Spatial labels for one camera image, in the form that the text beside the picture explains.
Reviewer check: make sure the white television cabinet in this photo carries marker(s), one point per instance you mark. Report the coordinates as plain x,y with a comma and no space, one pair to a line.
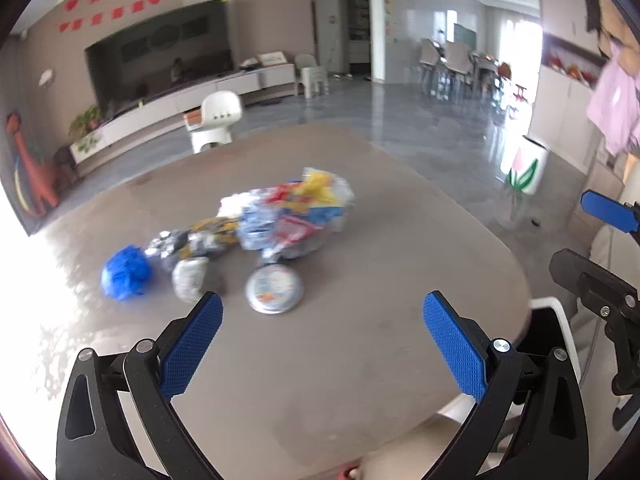
185,105

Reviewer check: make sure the person's pink garment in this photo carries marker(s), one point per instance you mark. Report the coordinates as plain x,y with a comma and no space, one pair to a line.
616,105

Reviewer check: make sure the stacked white plastic chairs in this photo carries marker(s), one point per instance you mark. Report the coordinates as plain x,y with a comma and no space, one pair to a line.
310,76

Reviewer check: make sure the flat box with green print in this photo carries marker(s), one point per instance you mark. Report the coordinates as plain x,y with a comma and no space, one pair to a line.
265,59

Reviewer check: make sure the beige sideboard cabinet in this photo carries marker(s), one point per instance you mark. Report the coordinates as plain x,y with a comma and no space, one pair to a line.
565,105

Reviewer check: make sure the white bin with tulip print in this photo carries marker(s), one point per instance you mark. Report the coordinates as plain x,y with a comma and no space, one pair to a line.
527,167

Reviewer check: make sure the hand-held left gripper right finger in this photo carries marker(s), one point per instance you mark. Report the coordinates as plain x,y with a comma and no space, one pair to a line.
452,347

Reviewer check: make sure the round metal tin lid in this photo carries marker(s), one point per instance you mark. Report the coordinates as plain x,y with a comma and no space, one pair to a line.
274,287

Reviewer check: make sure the large black television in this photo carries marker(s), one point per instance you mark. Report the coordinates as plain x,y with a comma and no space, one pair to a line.
160,55

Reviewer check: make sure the dining table with chairs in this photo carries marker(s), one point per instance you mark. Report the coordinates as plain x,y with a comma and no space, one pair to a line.
460,65

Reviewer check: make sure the white plastic child chair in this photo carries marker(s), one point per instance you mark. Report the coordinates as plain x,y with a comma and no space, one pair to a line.
217,120

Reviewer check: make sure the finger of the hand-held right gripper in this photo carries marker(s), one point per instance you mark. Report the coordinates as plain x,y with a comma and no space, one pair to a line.
590,280
607,210

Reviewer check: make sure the cardboard box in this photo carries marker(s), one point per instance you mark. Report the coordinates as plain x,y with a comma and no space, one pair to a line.
192,119

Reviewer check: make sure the clear plastic bag of wrappers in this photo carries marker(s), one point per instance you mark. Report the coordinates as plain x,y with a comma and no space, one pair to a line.
300,215

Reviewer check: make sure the green potted plant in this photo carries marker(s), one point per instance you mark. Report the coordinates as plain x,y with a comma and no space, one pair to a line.
87,121

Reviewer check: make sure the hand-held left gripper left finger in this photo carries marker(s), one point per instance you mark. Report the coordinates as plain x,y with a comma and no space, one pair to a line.
192,345

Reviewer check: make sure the blue plastic bag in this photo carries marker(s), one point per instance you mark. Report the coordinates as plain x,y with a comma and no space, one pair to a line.
125,272

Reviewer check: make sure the person's beige trousers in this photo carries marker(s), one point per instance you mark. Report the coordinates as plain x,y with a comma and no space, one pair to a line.
602,270

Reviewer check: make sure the silver and yellow foil packets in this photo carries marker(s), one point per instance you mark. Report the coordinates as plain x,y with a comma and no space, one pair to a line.
212,232

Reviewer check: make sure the silver foil wrapper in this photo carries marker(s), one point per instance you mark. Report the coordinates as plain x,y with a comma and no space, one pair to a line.
167,246
190,277

